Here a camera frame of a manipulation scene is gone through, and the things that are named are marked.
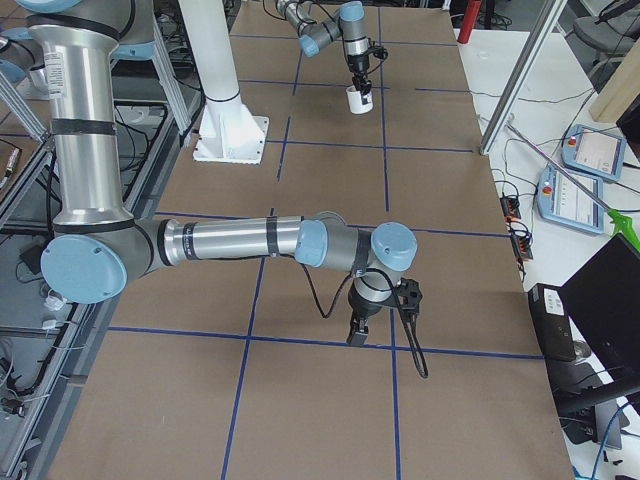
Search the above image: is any white smiley mug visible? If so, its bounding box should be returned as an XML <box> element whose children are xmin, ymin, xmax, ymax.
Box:
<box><xmin>346</xmin><ymin>85</ymin><xmax>373</xmax><ymax>115</ymax></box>

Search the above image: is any near blue teach pendant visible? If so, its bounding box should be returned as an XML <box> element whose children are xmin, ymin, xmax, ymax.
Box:
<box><xmin>536</xmin><ymin>165</ymin><xmax>604</xmax><ymax>235</ymax></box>

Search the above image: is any black desktop box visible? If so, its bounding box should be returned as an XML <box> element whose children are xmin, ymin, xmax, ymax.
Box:
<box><xmin>527</xmin><ymin>283</ymin><xmax>577</xmax><ymax>362</ymax></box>

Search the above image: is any aluminium frame post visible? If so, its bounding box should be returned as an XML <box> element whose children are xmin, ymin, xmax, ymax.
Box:
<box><xmin>479</xmin><ymin>0</ymin><xmax>567</xmax><ymax>155</ymax></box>

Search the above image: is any blue teach pendant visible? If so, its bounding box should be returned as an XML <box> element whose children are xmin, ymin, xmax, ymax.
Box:
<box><xmin>562</xmin><ymin>124</ymin><xmax>627</xmax><ymax>182</ymax></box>
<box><xmin>536</xmin><ymin>165</ymin><xmax>604</xmax><ymax>235</ymax></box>

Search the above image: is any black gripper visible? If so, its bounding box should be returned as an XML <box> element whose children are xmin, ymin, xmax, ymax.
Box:
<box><xmin>347</xmin><ymin>53</ymin><xmax>371</xmax><ymax>97</ymax></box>
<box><xmin>346</xmin><ymin>279</ymin><xmax>390</xmax><ymax>345</ymax></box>

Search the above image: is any orange black connector strip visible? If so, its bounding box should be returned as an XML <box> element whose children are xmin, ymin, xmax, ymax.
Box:
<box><xmin>500</xmin><ymin>195</ymin><xmax>533</xmax><ymax>264</ymax></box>

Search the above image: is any wooden plank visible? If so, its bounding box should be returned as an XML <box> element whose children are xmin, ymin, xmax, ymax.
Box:
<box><xmin>589</xmin><ymin>41</ymin><xmax>640</xmax><ymax>123</ymax></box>

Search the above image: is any silver reacher grabber tool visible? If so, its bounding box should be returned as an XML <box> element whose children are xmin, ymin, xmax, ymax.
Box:
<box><xmin>506</xmin><ymin>121</ymin><xmax>640</xmax><ymax>249</ymax></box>

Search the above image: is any black monitor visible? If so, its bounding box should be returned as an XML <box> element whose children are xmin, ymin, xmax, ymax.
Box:
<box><xmin>554</xmin><ymin>232</ymin><xmax>640</xmax><ymax>416</ymax></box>

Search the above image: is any far blue teach pendant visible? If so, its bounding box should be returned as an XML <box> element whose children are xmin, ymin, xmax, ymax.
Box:
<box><xmin>562</xmin><ymin>124</ymin><xmax>627</xmax><ymax>182</ymax></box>

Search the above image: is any white central pedestal column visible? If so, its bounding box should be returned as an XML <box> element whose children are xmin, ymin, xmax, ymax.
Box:
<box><xmin>179</xmin><ymin>0</ymin><xmax>269</xmax><ymax>164</ymax></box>

